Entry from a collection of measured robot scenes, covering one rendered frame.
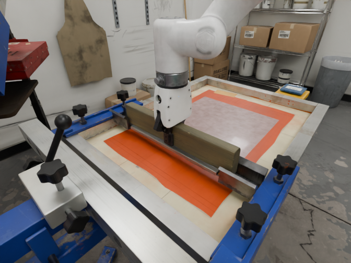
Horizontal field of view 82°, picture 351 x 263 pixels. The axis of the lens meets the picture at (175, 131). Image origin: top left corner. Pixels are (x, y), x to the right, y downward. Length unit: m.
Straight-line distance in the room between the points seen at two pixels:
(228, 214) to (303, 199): 1.54
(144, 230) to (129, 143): 0.36
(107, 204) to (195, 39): 0.33
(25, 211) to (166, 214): 0.24
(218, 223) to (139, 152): 0.30
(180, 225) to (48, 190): 0.23
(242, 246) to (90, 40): 2.41
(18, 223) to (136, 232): 0.19
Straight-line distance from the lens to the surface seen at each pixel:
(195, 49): 0.42
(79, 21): 2.52
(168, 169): 0.55
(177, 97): 0.48
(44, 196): 0.39
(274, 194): 0.48
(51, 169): 0.35
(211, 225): 0.45
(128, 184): 0.48
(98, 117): 0.74
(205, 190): 0.50
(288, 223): 1.78
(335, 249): 1.81
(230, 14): 0.52
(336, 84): 3.63
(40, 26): 2.44
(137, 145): 0.64
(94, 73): 2.61
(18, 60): 1.23
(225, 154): 0.46
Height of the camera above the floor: 1.33
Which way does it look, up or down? 33 degrees down
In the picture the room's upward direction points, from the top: straight up
